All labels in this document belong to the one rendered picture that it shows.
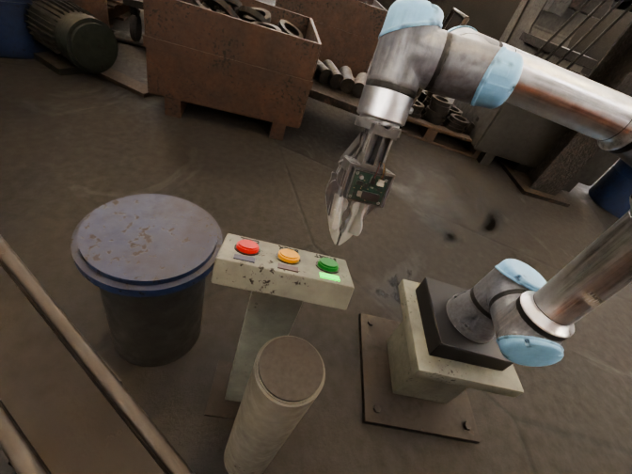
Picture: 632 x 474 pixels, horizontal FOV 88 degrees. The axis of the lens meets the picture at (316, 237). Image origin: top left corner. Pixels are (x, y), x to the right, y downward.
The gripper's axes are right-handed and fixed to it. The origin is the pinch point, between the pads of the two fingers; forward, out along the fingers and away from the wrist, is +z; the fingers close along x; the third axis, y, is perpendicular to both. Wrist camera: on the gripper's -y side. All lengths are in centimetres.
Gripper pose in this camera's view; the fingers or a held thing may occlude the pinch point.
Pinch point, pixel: (338, 236)
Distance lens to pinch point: 58.4
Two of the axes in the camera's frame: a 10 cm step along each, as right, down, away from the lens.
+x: 9.6, 2.3, 1.6
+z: -2.7, 9.0, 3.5
